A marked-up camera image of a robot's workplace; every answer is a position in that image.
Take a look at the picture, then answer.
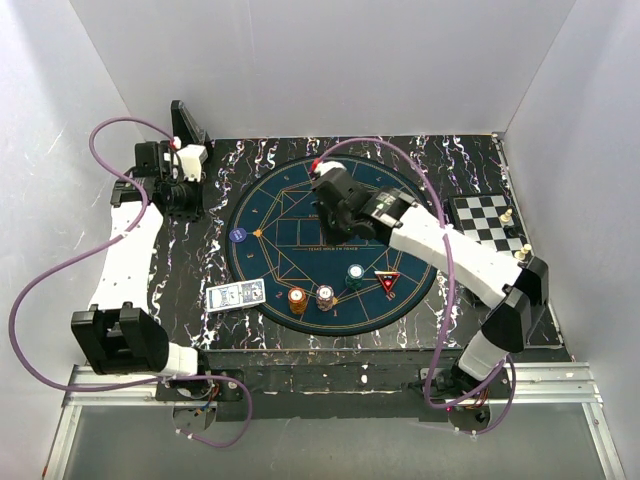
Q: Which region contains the purple small blind button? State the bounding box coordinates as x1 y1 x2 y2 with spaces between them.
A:
228 227 248 243

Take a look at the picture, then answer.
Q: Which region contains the red black triangle marker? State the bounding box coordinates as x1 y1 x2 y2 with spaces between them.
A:
374 270 400 294

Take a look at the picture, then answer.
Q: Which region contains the blue white chip stack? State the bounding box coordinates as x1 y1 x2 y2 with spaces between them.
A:
316 285 334 311

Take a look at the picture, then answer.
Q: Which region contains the red yellow chip stack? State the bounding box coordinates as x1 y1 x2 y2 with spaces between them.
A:
288 288 308 315

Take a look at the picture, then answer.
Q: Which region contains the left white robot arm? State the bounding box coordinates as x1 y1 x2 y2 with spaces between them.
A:
71 180 213 400

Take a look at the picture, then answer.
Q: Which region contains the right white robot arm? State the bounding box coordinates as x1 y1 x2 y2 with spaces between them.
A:
311 161 549 398

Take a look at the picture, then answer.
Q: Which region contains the black card shoe stand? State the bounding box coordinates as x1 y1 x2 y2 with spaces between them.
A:
170 100 213 161

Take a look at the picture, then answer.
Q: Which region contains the green poker chip stack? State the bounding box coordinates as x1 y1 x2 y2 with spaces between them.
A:
345 264 364 290

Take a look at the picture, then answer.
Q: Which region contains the round blue poker mat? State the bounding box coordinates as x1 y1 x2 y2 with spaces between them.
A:
226 157 437 336

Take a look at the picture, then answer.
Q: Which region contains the black white chessboard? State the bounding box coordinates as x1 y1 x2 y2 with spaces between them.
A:
444 193 528 256

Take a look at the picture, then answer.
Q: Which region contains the white chess piece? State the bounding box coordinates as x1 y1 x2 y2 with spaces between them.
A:
500 208 513 225
515 244 532 261

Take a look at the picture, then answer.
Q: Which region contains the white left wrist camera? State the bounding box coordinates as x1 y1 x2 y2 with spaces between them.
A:
178 144 208 182

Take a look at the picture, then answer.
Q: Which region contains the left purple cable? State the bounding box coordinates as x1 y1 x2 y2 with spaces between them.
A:
10 117 254 449

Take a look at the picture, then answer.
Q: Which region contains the purple cable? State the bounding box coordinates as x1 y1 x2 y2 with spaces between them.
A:
10 117 254 449
309 137 516 437

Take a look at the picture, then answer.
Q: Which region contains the aluminium frame rail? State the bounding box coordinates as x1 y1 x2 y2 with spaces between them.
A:
42 366 173 479

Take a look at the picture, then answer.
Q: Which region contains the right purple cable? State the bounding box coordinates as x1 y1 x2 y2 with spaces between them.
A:
309 137 516 437

